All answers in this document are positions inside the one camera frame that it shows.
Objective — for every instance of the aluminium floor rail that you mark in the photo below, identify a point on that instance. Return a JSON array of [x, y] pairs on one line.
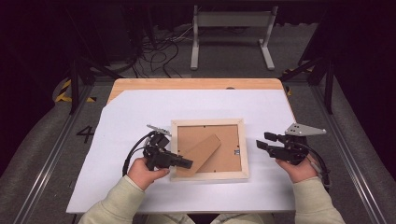
[[348, 161], [49, 161]]

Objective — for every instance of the person's leg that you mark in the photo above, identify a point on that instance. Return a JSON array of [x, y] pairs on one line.
[[243, 218], [171, 219]]

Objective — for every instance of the person's left hand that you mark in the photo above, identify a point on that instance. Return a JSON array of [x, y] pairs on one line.
[[144, 174]]

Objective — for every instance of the person's left leg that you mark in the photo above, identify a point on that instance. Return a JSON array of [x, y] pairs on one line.
[[171, 219]]

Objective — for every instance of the wooden picture frame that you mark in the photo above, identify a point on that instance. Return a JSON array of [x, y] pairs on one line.
[[230, 140]]

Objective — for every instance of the yellow black hazard tape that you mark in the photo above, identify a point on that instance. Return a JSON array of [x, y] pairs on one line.
[[63, 90], [289, 91]]

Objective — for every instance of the black metal stand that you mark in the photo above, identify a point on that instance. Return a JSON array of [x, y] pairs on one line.
[[74, 81], [328, 84]]

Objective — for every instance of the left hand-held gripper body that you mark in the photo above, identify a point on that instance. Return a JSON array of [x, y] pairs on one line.
[[155, 155]]

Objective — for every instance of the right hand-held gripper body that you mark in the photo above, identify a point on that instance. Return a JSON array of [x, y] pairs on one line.
[[291, 151]]

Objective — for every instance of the person's right leg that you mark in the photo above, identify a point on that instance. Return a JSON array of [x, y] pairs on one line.
[[243, 218]]

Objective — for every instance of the large white paper sheet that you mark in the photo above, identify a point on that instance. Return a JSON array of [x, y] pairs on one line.
[[140, 105]]

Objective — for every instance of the white metal stand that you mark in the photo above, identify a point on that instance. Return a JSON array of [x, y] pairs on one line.
[[232, 19]]

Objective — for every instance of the person's right hand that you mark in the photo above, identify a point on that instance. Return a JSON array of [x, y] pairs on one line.
[[299, 172]]

